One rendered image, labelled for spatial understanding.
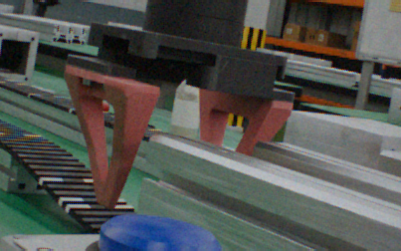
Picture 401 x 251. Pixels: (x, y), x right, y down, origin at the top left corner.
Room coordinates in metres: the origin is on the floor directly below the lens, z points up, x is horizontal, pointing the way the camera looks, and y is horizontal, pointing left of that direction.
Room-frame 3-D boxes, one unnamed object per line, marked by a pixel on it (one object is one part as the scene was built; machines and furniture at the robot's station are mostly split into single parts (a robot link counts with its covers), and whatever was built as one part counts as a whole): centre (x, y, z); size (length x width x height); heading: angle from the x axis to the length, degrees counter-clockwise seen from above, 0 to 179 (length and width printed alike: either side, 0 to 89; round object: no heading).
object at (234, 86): (0.48, -0.01, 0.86); 0.07 x 0.07 x 0.09; 40
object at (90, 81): (0.45, 0.03, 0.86); 0.07 x 0.07 x 0.09; 40
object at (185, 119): (1.06, 0.02, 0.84); 0.04 x 0.04 x 0.12
